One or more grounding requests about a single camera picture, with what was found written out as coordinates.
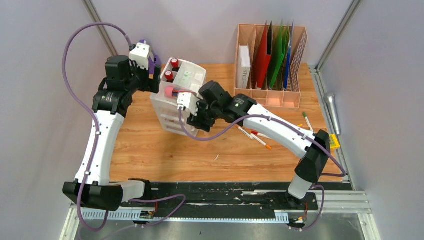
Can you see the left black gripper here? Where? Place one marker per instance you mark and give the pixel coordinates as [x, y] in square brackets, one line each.
[149, 85]

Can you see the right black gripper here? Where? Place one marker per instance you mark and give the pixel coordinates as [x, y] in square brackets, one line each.
[198, 120]

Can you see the red black stamp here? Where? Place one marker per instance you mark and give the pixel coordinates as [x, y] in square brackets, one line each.
[169, 76]

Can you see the pink highlighter pack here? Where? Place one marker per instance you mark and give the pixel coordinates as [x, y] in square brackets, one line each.
[171, 92]

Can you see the white plastic drawer unit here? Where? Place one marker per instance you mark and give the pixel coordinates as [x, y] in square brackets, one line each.
[190, 78]

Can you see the red round stamp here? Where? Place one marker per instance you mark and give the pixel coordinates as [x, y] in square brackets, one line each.
[175, 63]

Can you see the white hardcover book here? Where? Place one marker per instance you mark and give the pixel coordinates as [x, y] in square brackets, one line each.
[243, 67]

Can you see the red folder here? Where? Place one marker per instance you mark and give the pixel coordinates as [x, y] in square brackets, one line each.
[263, 56]

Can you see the pink plastic file organizer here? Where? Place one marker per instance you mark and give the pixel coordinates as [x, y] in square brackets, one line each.
[285, 100]

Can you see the green folder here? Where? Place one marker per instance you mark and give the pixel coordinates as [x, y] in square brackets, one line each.
[280, 44]

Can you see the blue folder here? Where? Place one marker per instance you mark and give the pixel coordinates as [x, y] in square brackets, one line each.
[288, 56]

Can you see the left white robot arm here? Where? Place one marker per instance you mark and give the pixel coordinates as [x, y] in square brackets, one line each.
[91, 187]

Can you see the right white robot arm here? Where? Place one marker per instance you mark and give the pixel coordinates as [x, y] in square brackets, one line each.
[312, 148]

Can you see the red cap white marker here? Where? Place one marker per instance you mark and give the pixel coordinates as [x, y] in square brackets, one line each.
[260, 134]

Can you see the green cap white marker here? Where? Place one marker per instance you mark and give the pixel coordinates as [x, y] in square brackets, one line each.
[307, 121]

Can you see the yellow small crate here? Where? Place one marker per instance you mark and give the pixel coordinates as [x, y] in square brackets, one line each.
[334, 142]

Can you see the purple object at wall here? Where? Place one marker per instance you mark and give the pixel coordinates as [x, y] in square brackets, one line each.
[154, 63]

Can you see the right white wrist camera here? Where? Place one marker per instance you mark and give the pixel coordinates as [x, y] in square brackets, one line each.
[188, 101]

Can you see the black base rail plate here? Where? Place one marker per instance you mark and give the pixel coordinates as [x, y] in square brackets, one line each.
[225, 200]

